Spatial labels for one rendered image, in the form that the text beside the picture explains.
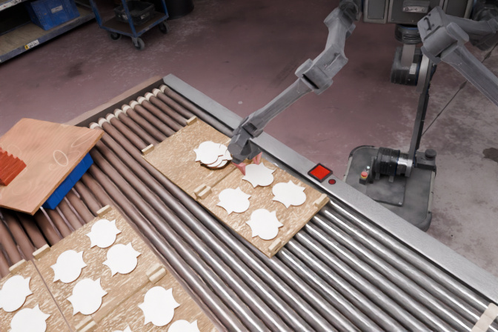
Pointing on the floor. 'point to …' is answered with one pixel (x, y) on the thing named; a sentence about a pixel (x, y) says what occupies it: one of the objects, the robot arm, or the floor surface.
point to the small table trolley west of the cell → (112, 26)
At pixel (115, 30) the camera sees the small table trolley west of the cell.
